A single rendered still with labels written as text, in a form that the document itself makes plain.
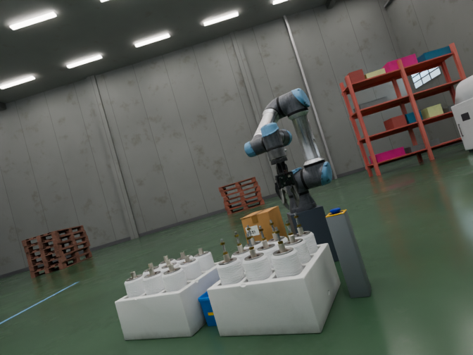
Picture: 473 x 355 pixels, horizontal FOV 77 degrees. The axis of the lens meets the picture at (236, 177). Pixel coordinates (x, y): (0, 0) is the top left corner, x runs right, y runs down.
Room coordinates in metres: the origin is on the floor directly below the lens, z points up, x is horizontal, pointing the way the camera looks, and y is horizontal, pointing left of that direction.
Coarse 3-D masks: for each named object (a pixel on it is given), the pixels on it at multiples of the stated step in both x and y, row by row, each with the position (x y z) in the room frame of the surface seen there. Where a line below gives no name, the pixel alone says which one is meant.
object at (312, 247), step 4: (312, 232) 1.26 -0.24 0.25; (304, 236) 1.23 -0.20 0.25; (308, 236) 1.23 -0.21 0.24; (312, 236) 1.24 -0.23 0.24; (308, 240) 1.23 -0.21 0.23; (312, 240) 1.24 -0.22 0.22; (308, 244) 1.23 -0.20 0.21; (312, 244) 1.23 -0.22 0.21; (316, 244) 1.26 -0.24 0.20; (308, 248) 1.23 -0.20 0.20; (312, 248) 1.23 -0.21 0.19; (316, 248) 1.25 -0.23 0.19; (312, 252) 1.23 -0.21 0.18
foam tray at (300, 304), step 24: (312, 264) 1.07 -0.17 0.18; (216, 288) 1.13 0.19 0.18; (240, 288) 1.08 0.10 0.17; (264, 288) 1.03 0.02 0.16; (288, 288) 0.99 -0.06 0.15; (312, 288) 1.00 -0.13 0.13; (336, 288) 1.23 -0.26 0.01; (216, 312) 1.14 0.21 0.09; (240, 312) 1.09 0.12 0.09; (264, 312) 1.04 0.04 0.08; (288, 312) 1.00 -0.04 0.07; (312, 312) 0.97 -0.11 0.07
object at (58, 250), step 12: (72, 228) 7.76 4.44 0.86; (24, 240) 6.76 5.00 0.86; (48, 240) 6.76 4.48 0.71; (60, 240) 6.87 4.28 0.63; (72, 240) 7.33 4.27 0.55; (84, 240) 7.83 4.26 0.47; (48, 252) 6.91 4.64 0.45; (60, 252) 6.77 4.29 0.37; (72, 252) 7.22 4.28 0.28; (84, 252) 7.84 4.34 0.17; (36, 264) 6.78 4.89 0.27; (48, 264) 6.78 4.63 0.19; (60, 264) 6.77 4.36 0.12; (72, 264) 7.12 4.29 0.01; (36, 276) 6.84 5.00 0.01
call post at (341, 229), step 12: (336, 216) 1.12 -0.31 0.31; (348, 216) 1.17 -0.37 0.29; (336, 228) 1.13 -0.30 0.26; (348, 228) 1.11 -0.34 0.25; (336, 240) 1.13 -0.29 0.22; (348, 240) 1.11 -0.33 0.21; (336, 252) 1.14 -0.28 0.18; (348, 252) 1.12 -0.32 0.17; (348, 264) 1.13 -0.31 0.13; (360, 264) 1.12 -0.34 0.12; (348, 276) 1.13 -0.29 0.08; (360, 276) 1.11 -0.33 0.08; (348, 288) 1.14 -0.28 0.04; (360, 288) 1.12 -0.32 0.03
